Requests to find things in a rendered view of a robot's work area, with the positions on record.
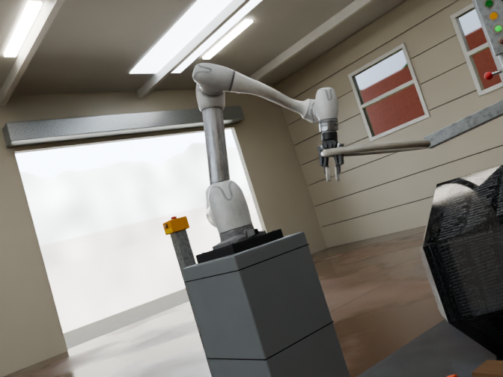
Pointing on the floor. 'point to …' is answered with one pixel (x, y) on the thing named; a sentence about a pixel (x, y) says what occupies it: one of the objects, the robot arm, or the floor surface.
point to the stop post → (182, 249)
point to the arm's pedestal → (266, 313)
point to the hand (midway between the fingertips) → (332, 173)
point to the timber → (489, 369)
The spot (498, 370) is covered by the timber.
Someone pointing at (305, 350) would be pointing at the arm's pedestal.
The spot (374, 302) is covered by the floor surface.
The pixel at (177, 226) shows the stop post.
